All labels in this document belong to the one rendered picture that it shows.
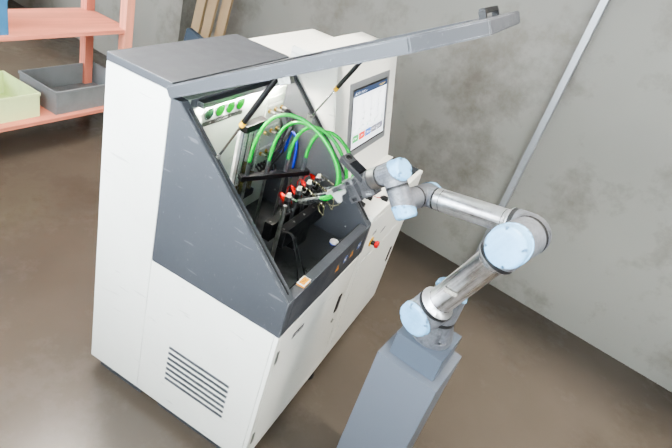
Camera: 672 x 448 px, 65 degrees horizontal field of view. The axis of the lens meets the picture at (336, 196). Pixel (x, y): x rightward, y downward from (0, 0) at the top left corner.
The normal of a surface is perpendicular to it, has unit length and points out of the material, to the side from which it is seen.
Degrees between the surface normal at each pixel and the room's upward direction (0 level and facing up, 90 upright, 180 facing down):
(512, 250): 83
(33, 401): 0
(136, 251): 90
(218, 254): 90
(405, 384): 90
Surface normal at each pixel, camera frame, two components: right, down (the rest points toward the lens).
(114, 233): -0.45, 0.34
